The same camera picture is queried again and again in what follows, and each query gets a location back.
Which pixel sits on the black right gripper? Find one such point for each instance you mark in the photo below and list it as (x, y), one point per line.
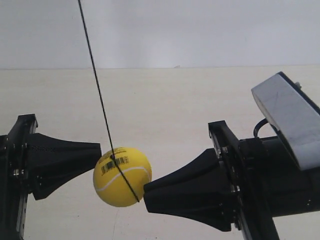
(263, 178)

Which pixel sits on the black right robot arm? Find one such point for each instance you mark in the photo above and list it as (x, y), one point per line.
(316, 185)

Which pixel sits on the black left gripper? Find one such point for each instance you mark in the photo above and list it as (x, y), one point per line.
(41, 162)

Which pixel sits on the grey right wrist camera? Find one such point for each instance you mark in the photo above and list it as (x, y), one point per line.
(294, 117)

